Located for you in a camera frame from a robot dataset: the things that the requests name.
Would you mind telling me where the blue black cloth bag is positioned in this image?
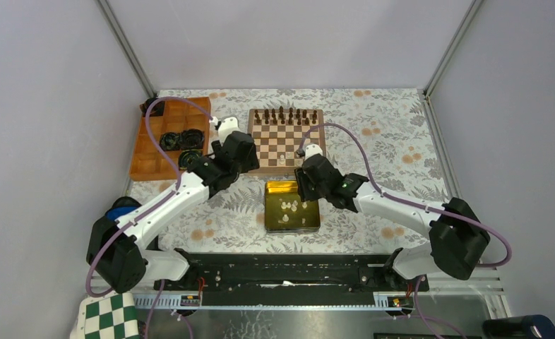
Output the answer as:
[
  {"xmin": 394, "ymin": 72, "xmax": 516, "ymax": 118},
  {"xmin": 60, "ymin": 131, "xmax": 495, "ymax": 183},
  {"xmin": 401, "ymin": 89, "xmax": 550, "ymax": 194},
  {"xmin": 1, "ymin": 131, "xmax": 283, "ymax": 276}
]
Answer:
[{"xmin": 105, "ymin": 196, "xmax": 141, "ymax": 220}]

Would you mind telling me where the aluminium frame rail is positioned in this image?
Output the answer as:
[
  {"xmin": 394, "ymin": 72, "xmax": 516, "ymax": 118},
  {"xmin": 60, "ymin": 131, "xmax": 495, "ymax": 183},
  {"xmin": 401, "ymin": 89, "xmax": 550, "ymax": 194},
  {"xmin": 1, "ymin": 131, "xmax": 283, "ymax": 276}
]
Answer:
[
  {"xmin": 95, "ymin": 0, "xmax": 155, "ymax": 97},
  {"xmin": 417, "ymin": 0, "xmax": 487, "ymax": 263}
]

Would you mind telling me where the floral patterned table mat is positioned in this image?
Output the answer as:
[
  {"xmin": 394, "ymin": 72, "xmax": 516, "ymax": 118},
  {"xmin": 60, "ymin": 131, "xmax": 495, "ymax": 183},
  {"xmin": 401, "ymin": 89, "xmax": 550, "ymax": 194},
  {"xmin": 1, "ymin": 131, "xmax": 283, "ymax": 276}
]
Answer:
[{"xmin": 158, "ymin": 89, "xmax": 450, "ymax": 254}]

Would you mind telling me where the wooden chess board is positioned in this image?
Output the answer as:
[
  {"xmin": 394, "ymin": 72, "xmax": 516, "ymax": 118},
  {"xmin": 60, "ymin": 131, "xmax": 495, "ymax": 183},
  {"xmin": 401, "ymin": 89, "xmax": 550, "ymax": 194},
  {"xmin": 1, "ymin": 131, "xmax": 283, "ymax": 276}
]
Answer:
[{"xmin": 249, "ymin": 107, "xmax": 326, "ymax": 175}]

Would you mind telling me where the blue yellow rolled tie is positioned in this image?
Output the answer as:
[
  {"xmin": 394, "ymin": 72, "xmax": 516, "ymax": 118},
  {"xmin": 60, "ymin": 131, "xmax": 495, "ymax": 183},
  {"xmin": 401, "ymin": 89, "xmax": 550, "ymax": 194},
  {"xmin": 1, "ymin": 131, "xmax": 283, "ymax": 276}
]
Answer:
[{"xmin": 159, "ymin": 132, "xmax": 181, "ymax": 152}]

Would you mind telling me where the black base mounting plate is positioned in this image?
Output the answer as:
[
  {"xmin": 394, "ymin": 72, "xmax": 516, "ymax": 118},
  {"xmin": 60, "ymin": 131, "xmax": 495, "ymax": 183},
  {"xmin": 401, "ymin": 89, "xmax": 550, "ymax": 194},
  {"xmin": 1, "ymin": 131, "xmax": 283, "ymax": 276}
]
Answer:
[{"xmin": 154, "ymin": 253, "xmax": 417, "ymax": 307}]

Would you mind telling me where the dark floral rolled tie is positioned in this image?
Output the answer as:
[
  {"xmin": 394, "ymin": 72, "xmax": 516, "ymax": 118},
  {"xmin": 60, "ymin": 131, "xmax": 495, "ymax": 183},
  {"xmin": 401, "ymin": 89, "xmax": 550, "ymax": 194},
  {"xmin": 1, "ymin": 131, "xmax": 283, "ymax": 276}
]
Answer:
[{"xmin": 140, "ymin": 97, "xmax": 165, "ymax": 118}]

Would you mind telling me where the aluminium frame rail left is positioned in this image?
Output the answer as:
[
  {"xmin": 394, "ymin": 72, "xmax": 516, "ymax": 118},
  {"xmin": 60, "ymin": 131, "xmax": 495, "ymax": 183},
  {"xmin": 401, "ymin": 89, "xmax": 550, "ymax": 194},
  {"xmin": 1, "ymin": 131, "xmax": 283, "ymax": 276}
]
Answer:
[{"xmin": 95, "ymin": 0, "xmax": 155, "ymax": 97}]

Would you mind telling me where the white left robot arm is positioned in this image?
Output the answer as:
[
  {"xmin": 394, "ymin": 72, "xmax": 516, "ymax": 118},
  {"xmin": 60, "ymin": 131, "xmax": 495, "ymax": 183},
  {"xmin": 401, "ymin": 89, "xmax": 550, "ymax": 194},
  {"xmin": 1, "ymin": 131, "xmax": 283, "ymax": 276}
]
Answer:
[{"xmin": 85, "ymin": 131, "xmax": 259, "ymax": 297}]

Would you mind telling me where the aluminium frame rail right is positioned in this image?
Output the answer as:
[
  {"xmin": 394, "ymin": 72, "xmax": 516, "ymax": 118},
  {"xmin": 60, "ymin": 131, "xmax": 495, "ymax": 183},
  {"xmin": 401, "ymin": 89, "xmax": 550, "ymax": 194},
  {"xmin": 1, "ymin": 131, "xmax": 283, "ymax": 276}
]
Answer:
[{"xmin": 417, "ymin": 0, "xmax": 487, "ymax": 263}]

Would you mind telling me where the black cylinder bottle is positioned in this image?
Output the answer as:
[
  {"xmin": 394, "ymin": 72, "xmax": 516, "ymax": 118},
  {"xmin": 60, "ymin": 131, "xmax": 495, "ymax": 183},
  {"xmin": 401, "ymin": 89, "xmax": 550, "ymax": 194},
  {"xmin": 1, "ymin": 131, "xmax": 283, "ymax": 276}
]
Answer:
[{"xmin": 482, "ymin": 314, "xmax": 555, "ymax": 339}]

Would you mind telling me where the dark rook left corner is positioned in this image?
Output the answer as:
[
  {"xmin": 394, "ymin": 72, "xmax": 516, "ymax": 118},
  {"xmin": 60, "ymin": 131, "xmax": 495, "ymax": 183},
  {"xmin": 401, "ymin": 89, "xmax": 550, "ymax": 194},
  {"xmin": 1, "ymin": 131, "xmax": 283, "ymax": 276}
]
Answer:
[{"xmin": 254, "ymin": 110, "xmax": 261, "ymax": 125}]

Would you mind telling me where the gold metal tin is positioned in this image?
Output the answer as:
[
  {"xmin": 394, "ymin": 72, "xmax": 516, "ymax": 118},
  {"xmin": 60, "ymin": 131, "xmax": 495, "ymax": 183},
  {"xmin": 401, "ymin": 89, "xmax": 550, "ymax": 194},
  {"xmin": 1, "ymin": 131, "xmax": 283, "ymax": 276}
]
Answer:
[{"xmin": 264, "ymin": 181, "xmax": 321, "ymax": 234}]

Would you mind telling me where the green white chess mat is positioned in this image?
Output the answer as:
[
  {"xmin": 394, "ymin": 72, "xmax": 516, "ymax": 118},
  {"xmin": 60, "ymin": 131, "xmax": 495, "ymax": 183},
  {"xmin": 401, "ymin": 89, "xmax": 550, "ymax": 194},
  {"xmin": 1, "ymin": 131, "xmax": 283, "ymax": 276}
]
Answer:
[{"xmin": 69, "ymin": 292, "xmax": 141, "ymax": 339}]

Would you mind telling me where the dark rolled tie centre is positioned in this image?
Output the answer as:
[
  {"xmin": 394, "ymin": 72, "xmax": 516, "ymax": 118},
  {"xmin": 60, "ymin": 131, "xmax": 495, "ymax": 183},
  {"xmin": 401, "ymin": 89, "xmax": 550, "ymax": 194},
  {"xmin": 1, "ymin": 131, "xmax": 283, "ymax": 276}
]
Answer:
[{"xmin": 179, "ymin": 129, "xmax": 205, "ymax": 150}]

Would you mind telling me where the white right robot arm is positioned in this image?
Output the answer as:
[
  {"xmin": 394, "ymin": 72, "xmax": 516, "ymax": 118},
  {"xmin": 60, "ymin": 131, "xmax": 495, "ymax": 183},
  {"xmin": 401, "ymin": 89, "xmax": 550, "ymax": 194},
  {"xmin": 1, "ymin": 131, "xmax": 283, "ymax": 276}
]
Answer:
[{"xmin": 294, "ymin": 154, "xmax": 490, "ymax": 291}]

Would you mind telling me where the wooden compartment tray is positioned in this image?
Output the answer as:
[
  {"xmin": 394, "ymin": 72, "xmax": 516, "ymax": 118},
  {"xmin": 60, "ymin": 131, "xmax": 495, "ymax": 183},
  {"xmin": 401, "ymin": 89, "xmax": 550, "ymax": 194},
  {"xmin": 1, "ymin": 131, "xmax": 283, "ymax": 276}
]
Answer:
[{"xmin": 129, "ymin": 97, "xmax": 211, "ymax": 182}]

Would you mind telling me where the green black rolled tie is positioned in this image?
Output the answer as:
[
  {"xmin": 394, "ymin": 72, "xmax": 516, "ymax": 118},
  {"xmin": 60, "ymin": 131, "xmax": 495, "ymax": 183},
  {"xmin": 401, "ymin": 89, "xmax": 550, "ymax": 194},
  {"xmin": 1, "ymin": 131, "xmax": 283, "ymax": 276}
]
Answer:
[{"xmin": 177, "ymin": 149, "xmax": 202, "ymax": 170}]

